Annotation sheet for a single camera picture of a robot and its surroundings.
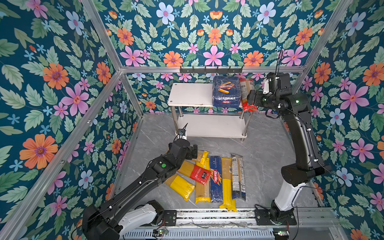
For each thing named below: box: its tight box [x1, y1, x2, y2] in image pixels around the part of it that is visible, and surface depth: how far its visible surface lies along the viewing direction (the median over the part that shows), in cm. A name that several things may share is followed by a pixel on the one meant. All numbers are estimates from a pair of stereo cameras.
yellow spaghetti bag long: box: [219, 158, 237, 212], surface depth 82 cm
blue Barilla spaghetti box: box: [210, 155, 223, 203], surface depth 84 cm
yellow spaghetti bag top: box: [192, 150, 209, 165], surface depth 92 cm
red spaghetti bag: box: [177, 160, 212, 185], surface depth 86 cm
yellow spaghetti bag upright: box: [195, 159, 212, 204], surface depth 82 cm
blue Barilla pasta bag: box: [212, 76, 241, 109], surface depth 75 cm
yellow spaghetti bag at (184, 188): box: [164, 174, 195, 202], surface depth 83 cm
